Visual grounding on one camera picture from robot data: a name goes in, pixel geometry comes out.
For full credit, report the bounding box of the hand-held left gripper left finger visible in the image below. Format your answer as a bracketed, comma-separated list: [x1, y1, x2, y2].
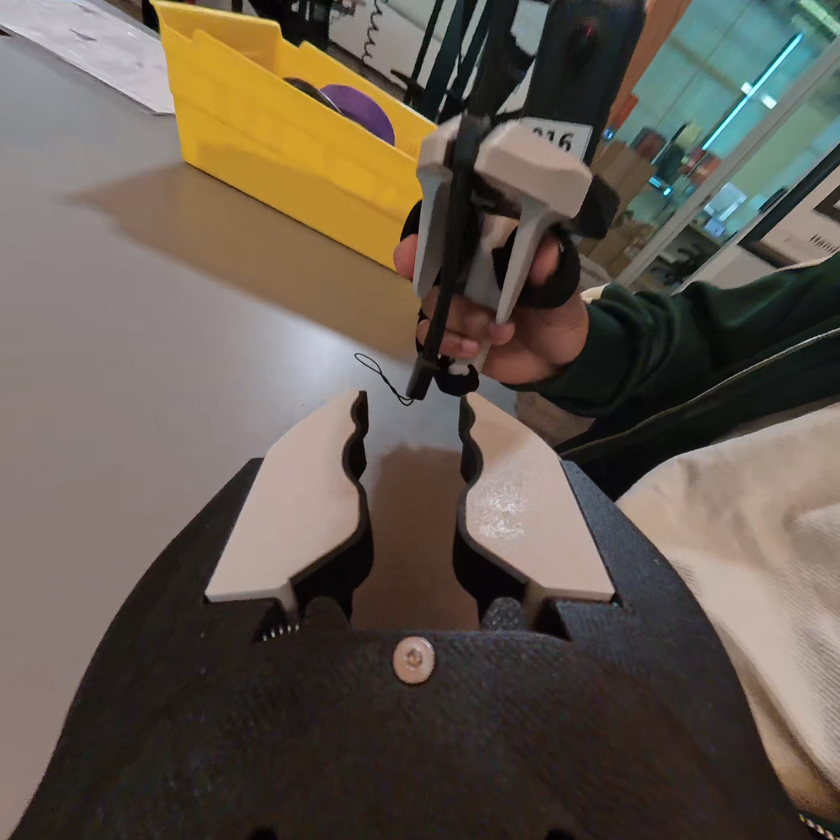
[205, 390, 375, 624]

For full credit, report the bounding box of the purple filament spool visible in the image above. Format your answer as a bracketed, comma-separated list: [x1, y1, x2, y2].
[319, 83, 396, 147]

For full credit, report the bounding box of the person's right hand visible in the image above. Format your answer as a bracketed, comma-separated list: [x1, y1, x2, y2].
[394, 233, 593, 386]

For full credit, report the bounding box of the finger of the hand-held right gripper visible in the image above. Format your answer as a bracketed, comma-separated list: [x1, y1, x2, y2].
[474, 121, 592, 327]
[413, 120, 470, 301]

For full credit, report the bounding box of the yellow plastic bin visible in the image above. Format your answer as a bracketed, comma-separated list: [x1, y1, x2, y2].
[150, 0, 439, 271]

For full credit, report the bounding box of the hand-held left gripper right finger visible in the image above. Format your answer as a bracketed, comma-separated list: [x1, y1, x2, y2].
[453, 391, 618, 632]

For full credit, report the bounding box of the grey desk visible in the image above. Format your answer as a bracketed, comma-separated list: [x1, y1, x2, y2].
[0, 20, 592, 840]

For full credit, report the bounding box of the black tripod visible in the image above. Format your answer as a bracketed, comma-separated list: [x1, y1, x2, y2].
[390, 0, 549, 126]

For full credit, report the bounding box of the printed paper sheet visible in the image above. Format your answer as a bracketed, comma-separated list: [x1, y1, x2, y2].
[0, 0, 177, 118]

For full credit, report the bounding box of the black wrist strap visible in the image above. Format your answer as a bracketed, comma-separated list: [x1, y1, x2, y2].
[354, 115, 490, 406]

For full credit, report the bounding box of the person's right forearm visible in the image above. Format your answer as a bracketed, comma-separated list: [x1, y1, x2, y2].
[515, 252, 840, 421]

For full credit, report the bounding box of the person's torso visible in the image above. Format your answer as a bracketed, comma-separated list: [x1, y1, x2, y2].
[554, 328, 840, 840]

